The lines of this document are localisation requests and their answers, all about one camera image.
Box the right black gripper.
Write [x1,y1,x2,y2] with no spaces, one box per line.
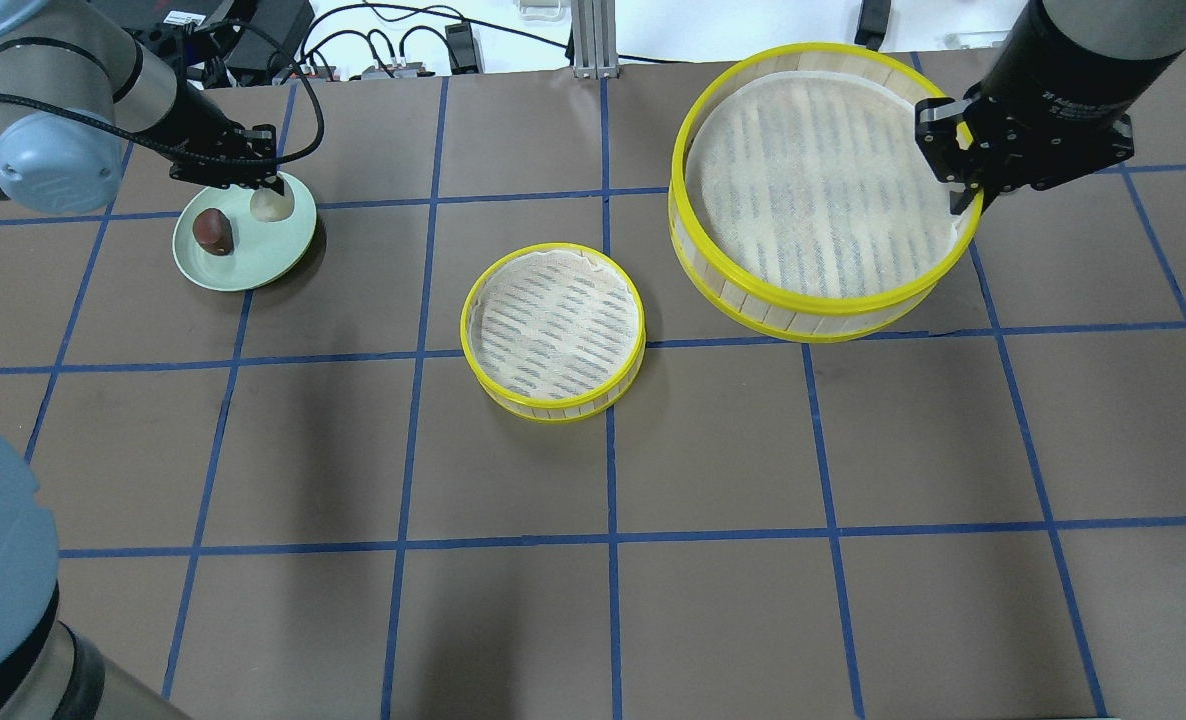
[949,82,1136,217]

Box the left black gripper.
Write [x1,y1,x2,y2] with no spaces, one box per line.
[168,100,287,197]

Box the white steamed bun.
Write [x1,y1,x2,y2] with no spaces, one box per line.
[247,186,297,223]

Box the brown steamed bun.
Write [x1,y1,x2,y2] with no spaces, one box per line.
[191,208,235,259]

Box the yellow steamer layer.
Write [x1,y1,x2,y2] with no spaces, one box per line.
[667,42,983,343]
[459,242,648,423]

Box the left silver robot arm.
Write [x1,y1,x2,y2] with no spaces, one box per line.
[0,1,286,215]

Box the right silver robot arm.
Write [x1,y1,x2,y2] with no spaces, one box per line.
[916,1,1186,214]

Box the pale green plate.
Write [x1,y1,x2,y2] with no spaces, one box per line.
[172,172,318,292]

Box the black adapter top view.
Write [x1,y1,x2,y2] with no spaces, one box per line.
[224,1,315,87]

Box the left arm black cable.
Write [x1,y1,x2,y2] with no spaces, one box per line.
[0,20,326,168]

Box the aluminium frame post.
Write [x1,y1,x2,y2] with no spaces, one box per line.
[570,0,620,79]

